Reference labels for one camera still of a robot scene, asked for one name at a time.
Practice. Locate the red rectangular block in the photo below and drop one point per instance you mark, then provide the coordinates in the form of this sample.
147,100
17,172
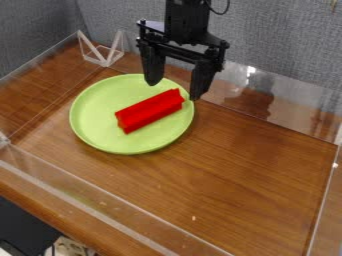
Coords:
148,110

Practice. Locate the light green round plate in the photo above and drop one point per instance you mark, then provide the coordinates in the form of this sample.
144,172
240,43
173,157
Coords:
93,123

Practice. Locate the clear acrylic enclosure walls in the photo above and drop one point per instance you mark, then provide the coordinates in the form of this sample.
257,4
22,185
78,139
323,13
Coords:
247,186

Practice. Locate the black box under table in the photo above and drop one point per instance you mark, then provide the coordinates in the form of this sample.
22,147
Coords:
24,231

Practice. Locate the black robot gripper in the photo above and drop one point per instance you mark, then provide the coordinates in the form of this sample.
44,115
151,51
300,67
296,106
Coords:
181,37

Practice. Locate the clear acrylic corner bracket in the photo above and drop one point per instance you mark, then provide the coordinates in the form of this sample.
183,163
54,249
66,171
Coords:
98,54

